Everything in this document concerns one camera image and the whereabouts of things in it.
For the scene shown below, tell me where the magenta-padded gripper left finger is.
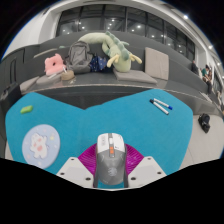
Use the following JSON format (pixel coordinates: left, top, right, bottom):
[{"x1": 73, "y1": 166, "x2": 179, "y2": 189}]
[{"x1": 55, "y1": 143, "x2": 100, "y2": 189}]

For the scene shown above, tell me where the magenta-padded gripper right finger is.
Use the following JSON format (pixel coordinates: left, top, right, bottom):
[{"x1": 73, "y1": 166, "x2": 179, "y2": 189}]
[{"x1": 123, "y1": 143, "x2": 168, "y2": 189}]

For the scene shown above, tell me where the grey and white computer mouse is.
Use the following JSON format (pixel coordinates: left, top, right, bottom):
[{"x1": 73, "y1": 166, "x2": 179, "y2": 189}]
[{"x1": 94, "y1": 132, "x2": 128, "y2": 188}]

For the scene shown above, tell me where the round light blue mouse pad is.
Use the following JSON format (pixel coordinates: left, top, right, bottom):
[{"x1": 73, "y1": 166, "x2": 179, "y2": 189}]
[{"x1": 21, "y1": 123, "x2": 61, "y2": 170}]

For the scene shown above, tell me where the black-capped white marker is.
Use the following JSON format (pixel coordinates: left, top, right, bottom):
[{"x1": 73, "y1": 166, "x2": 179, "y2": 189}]
[{"x1": 149, "y1": 98, "x2": 170, "y2": 116}]

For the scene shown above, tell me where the blue-capped white marker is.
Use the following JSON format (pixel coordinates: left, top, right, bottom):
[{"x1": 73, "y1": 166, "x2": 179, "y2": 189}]
[{"x1": 153, "y1": 97, "x2": 174, "y2": 111}]

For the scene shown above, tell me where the black bag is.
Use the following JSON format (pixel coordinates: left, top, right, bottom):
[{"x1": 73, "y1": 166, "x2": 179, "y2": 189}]
[{"x1": 197, "y1": 112, "x2": 212, "y2": 134}]

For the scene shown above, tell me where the green eraser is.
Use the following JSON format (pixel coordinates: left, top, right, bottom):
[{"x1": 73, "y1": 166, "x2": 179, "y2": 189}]
[{"x1": 19, "y1": 105, "x2": 34, "y2": 115}]

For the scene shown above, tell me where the flat grey seat cushion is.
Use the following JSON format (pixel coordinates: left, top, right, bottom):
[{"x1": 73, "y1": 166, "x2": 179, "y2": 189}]
[
  {"x1": 112, "y1": 68, "x2": 158, "y2": 85},
  {"x1": 35, "y1": 73, "x2": 64, "y2": 86},
  {"x1": 19, "y1": 75, "x2": 41, "y2": 93}
]

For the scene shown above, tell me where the small tan pouch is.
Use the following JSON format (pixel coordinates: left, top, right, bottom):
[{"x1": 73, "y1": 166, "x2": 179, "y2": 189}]
[{"x1": 60, "y1": 69, "x2": 76, "y2": 81}]

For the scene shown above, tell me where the black suitcase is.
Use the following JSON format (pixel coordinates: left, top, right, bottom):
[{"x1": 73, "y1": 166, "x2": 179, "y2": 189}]
[{"x1": 0, "y1": 82, "x2": 22, "y2": 114}]

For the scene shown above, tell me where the pink plush cushion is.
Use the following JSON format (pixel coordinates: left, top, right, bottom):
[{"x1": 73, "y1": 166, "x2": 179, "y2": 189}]
[{"x1": 44, "y1": 53, "x2": 67, "y2": 77}]

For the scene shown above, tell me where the upright beige cushion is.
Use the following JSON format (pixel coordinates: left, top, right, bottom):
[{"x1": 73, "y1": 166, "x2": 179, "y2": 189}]
[{"x1": 144, "y1": 46, "x2": 170, "y2": 81}]

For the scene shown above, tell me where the dark blue patterned bag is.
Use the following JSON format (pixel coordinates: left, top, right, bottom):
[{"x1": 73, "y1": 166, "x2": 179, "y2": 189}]
[{"x1": 89, "y1": 55, "x2": 109, "y2": 72}]

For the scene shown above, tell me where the person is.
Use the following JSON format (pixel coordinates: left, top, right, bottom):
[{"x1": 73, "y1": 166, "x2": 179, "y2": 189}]
[
  {"x1": 200, "y1": 64, "x2": 214, "y2": 96},
  {"x1": 190, "y1": 59, "x2": 200, "y2": 76}
]

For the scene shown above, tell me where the grey backpack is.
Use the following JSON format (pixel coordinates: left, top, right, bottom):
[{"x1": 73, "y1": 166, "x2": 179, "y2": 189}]
[{"x1": 65, "y1": 40, "x2": 94, "y2": 75}]

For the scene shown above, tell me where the green dragon plush toy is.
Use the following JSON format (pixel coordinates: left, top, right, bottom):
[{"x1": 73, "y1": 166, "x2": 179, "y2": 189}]
[{"x1": 78, "y1": 31, "x2": 143, "y2": 73}]

